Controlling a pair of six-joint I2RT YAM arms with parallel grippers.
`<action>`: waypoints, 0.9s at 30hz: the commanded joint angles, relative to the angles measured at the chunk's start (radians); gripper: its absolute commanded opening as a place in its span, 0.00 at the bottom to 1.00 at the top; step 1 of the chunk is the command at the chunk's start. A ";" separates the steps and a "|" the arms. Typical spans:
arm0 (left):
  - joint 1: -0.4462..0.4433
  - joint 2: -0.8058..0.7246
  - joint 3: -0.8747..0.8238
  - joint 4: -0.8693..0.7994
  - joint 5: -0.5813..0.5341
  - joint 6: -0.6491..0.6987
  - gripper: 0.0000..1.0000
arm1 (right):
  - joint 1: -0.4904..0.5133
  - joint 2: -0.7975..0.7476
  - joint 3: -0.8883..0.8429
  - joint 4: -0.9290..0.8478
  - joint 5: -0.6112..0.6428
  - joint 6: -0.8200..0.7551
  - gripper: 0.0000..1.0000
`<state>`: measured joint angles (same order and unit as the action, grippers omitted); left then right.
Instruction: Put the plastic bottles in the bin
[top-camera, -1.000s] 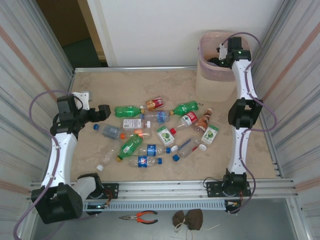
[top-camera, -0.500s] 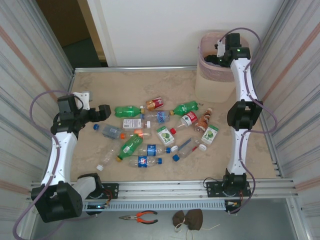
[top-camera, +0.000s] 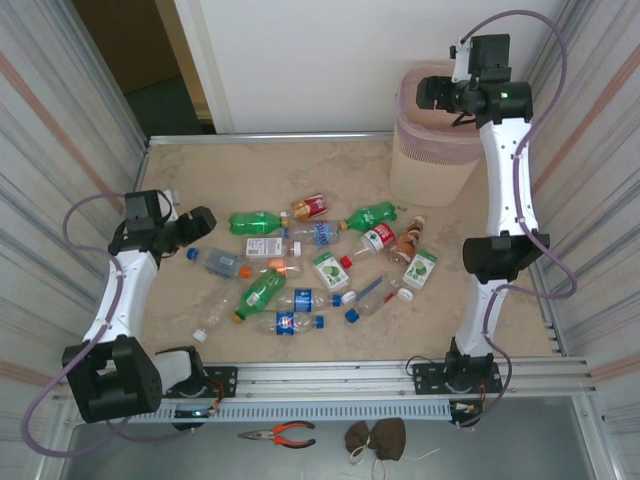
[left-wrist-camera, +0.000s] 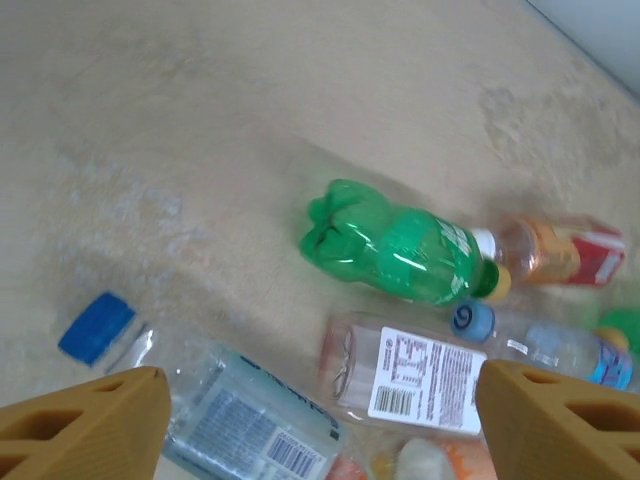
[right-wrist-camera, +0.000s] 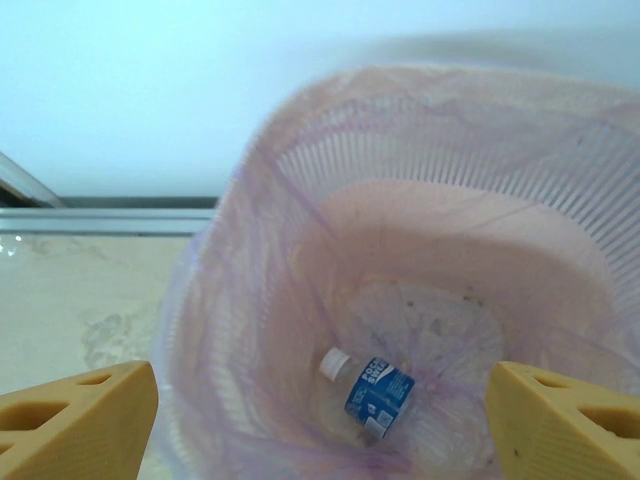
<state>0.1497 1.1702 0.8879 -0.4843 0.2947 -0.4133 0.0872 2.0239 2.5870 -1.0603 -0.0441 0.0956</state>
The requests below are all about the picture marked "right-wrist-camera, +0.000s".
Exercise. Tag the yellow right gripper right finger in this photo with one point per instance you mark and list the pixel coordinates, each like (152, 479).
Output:
(565, 435)

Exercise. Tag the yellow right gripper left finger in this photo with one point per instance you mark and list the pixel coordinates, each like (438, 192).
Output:
(75, 430)

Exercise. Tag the clear bottle dark blue label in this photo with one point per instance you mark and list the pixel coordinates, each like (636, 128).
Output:
(380, 395)

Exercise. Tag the cream slatted waste bin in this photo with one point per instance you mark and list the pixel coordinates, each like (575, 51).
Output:
(575, 190)

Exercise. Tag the translucent purple bin liner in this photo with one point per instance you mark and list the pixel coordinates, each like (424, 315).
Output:
(280, 210)

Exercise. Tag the aluminium table edge frame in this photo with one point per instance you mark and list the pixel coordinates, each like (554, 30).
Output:
(100, 220)

